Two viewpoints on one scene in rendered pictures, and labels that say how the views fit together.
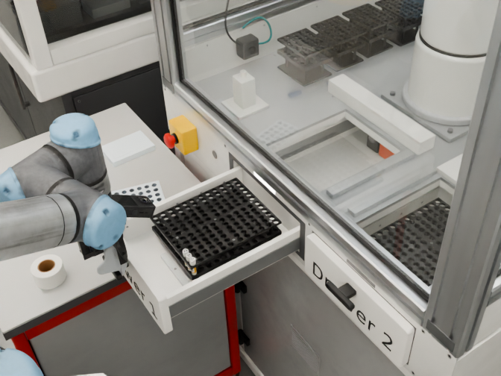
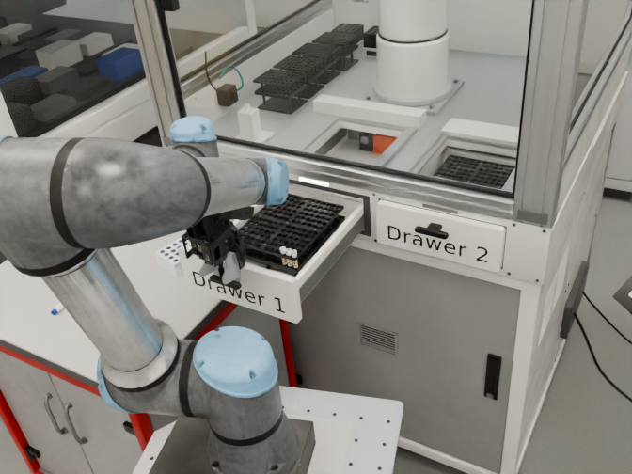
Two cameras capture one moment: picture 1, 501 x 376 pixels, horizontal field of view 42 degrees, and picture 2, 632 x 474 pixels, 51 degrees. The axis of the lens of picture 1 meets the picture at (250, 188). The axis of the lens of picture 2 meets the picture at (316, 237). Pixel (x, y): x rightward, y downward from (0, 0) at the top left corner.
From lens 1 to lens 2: 0.60 m
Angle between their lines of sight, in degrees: 21
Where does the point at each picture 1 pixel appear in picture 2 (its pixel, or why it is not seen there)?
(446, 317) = (535, 196)
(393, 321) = (485, 229)
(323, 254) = (400, 210)
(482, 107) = not seen: outside the picture
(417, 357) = (511, 255)
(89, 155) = (213, 149)
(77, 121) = (194, 119)
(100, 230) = (281, 180)
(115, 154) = not seen: hidden behind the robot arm
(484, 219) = (558, 86)
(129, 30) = (91, 119)
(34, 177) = not seen: hidden behind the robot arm
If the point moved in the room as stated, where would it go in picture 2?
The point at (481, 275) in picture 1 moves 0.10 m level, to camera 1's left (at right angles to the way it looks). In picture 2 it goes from (563, 135) to (521, 151)
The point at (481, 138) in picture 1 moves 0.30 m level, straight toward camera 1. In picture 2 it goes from (545, 18) to (624, 86)
